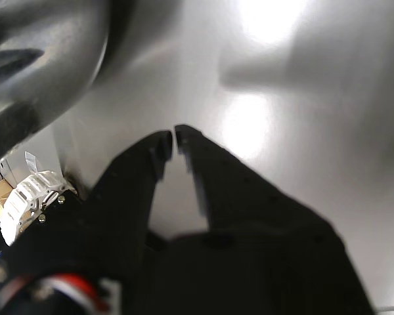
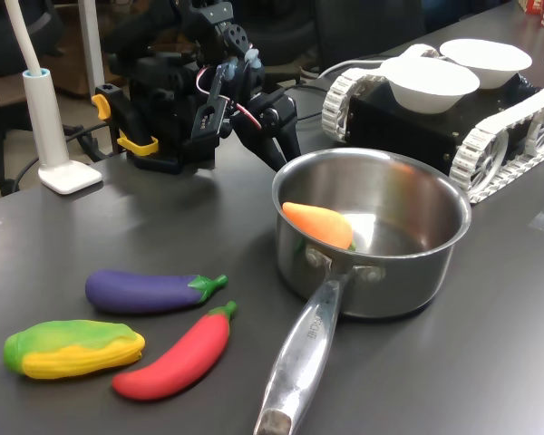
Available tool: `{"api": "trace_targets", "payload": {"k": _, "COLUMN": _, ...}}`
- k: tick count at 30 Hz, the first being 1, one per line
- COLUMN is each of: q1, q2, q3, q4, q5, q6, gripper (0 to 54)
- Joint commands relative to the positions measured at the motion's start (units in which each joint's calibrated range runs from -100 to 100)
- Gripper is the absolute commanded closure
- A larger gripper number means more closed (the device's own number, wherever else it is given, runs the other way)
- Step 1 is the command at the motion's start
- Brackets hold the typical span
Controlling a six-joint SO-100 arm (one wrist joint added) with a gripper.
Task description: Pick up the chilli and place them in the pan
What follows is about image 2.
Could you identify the orange toy carrot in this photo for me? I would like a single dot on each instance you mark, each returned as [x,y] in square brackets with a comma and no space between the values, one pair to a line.
[322,224]

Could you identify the purple toy aubergine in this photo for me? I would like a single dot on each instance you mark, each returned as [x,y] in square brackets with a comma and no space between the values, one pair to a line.
[140,292]

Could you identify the red toy chilli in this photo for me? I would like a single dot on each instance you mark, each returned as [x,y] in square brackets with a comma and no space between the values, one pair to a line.
[177,362]

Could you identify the yellow green toy corn cob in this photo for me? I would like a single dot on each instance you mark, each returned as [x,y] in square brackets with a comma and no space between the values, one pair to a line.
[72,349]

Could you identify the black vehicle with white tracks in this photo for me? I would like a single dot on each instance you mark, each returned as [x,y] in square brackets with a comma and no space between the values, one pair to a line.
[390,131]

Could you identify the black clamp with yellow trigger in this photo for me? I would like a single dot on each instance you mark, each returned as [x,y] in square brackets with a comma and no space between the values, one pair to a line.
[118,113]

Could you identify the white bowl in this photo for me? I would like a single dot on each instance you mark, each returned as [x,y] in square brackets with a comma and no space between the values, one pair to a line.
[430,86]
[489,59]

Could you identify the white vertical pole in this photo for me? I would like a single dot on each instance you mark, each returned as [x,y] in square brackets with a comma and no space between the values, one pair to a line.
[90,45]

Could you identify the white post with square foot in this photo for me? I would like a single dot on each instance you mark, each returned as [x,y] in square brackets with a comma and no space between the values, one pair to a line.
[45,127]

